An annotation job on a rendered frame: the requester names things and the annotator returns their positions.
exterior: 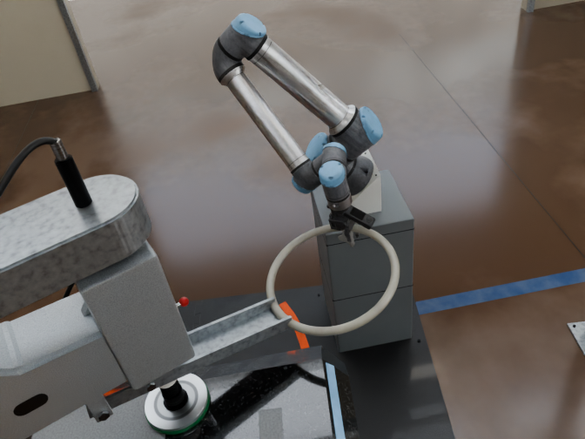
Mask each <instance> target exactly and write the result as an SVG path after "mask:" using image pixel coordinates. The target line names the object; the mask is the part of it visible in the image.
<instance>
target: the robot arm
mask: <svg viewBox="0 0 585 439"><path fill-rule="evenodd" d="M244 57H245V58H246V59H247V60H248V61H251V62H252V63H253V64H255V65H256V66H257V67H258V68H259V69H261V70H262V71H263V72H264V73H265V74H266V75H267V76H268V77H269V78H271V79H272V80H273V81H274V82H275V83H277V84H278V85H279V86H280V87H282V88H283V89H284V90H285V91H287V92H288V93H289V94H290V95H291V96H293V97H294V98H295V99H296V100H298V101H299V102H300V103H301V104H302V105H303V106H305V108H306V109H308V110H309V111H310V112H311V113H313V114H314V115H315V116H316V117H317V118H319V119H320V120H321V121H322V122H323V123H325V124H326V125H327V126H328V127H329V133H330V134H329V135H326V134H325V133H324V132H320V133H318V134H317V135H315V136H314V138H313V139H312V140H311V142H310V143H309V145H308V147H307V149H306V154H305V153H304V152H303V151H302V149H301V148H300V147H299V145H298V143H297V142H296V141H295V139H294V138H293V136H292V135H291V134H290V132H289V131H288V130H287V129H286V128H285V126H284V125H283V124H282V122H281V121H280V120H279V118H278V117H277V115H276V114H275V113H274V111H273V110H272V108H271V107H270V106H269V104H268V103H267V102H266V101H265V99H264V98H263V97H262V95H261V94H260V93H259V91H258V90H257V88H256V87H255V86H254V84H253V83H252V81H251V80H250V79H249V77H248V76H247V75H246V74H245V66H244V65H243V63H242V59H243V58H244ZM212 67H213V71H214V74H215V76H216V78H217V80H218V81H219V82H220V84H221V85H224V86H227V87H228V88H229V90H230V91H231V92H232V94H233V95H234V97H235V98H236V99H237V100H238V101H239V103H240V104H241V105H242V107H243V108H244V109H245V111H246V112H247V114H248V115H249V116H250V118H251V119H252V121H253V122H254V123H255V125H256V126H257V127H258V128H259V130H260V131H261V132H262V134H263V135H264V136H265V138H266V139H267V141H268V142H269V143H270V145H271V146H272V148H273V149H274V150H275V152H276V153H277V154H278V155H279V156H280V158H281V159H282V160H283V162H284V163H285V164H286V166H287V167H288V169H289V170H290V173H291V174H292V183H293V186H294V187H295V188H296V189H297V190H298V191H299V192H302V193H305V194H307V193H310V192H312V191H314V190H315V189H316V188H317V187H318V186H320V185H322V187H323V190H324V193H325V195H326V200H327V205H326V206H327V208H330V209H331V212H332V213H330V214H331V215H330V214H329V220H328V221H329V224H330V227H331V229H334V230H338V231H341V229H342V230H343V231H342V235H340V236H339V240H342V241H344V242H346V243H348V244H349V246H350V247H353V246H354V244H355V243H354V238H353V232H352V231H351V230H352V229H353V226H354V224H355V225H361V226H363V227H365V228H366V229H368V230H370V229H371V228H372V226H373V223H374V221H375V218H374V217H372V216H371V215H369V214H367V213H364V212H362V211H361V210H360V209H358V208H356V207H354V206H352V205H351V204H352V201H353V200H352V196H353V195H356V194H357V193H359V192H361V191H362V190H363V189H364V188H365V187H366V185H367V184H368V182H369V181H370V179H371V177H372V175H373V162H372V160H371V159H369V158H367V157H364V156H360V155H361V154H362V153H363V152H365V151H366V150H368V149H369V148H370V147H371V146H373V145H375V144H376V143H377V142H378V141H379V140H380V139H381V138H382V136H383V129H382V126H381V123H380V121H379V119H378V118H377V116H376V115H375V114H374V113H373V111H372V110H371V109H369V108H368V107H365V106H364V107H361V108H360V109H358V108H356V107H355V106H354V105H345V104H344V103H343V102H342V101H341V100H340V99H338V98H337V97H336V96H335V95H334V94H332V93H331V92H330V91H329V90H328V89H327V88H326V87H325V86H324V85H323V84H322V83H321V82H319V81H318V80H317V79H316V78H315V77H314V76H312V75H311V74H310V73H309V72H308V71H307V70H305V69H304V68H303V67H302V66H301V65H300V64H298V63H297V62H296V61H295V60H294V59H293V58H291V57H290V56H289V55H288V54H287V53H286V52H284V51H283V50H282V49H281V48H280V47H279V46H277V45H276V44H275V43H274V42H273V41H272V40H271V39H270V38H269V37H268V36H267V35H266V27H265V26H264V25H263V24H262V22H261V21H259V20H258V19H257V18H256V17H255V16H253V15H250V14H246V13H241V14H239V15H238V16H237V17H236V18H235V19H233V20H232V22H231V23H230V25H229V26H228V27H227V28H226V29H225V31H224V32H223V33H222V34H221V35H220V37H218V39H217V40H216V42H215V44H214V46H213V50H212ZM331 217H332V218H331Z"/></svg>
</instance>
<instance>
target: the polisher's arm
mask: <svg viewBox="0 0 585 439"><path fill-rule="evenodd" d="M74 285H75V283H73V284H71V285H69V286H68V287H67V289H66V291H65V293H64V297H63V299H62V300H60V301H56V302H54V303H52V304H50V305H48V306H46V307H42V308H40V309H38V310H36V311H34V312H31V313H29V314H26V315H24V316H22V317H19V318H17V319H15V320H13V321H5V322H2V323H0V439H26V438H27V437H29V436H32V435H33V434H35V433H37V432H38V431H39V430H41V429H44V428H45V427H47V426H49V425H51V424H52V423H54V422H56V421H57V420H59V419H61V418H63V417H65V416H66V415H68V414H70V413H71V412H73V411H75V410H77V409H79V408H81V407H83V406H84V405H86V407H87V408H88V410H89V411H90V412H91V414H92V415H93V417H94V418H95V420H96V421H97V422H100V421H99V419H98V415H99V414H100V413H101V412H102V411H108V412H109V414H110V416H111V415H113V411H112V409H111V407H110V405H109V404H108V402H107V401H106V400H105V398H104V396H103V394H105V393H107V392H108V391H110V390H112V389H114V388H115V387H117V386H119V385H121V384H122V383H124V382H127V380H126V377H125V375H124V373H123V371H122V369H121V367H120V366H119V364H118V362H117V360H116V358H115V356H114V355H113V353H112V352H111V349H110V347H109V346H108V344H107V342H106V340H105V338H104V337H103V335H102V333H101V331H100V329H99V328H98V325H97V323H96V322H95V320H94V319H93V317H92V315H91V314H88V315H86V316H85V317H84V316H83V314H82V312H81V308H82V306H83V304H84V300H83V298H82V296H81V294H80V293H79V292H78V293H76V294H73V295H71V296H69V295H70V293H71V290H72V288H73V286H74Z"/></svg>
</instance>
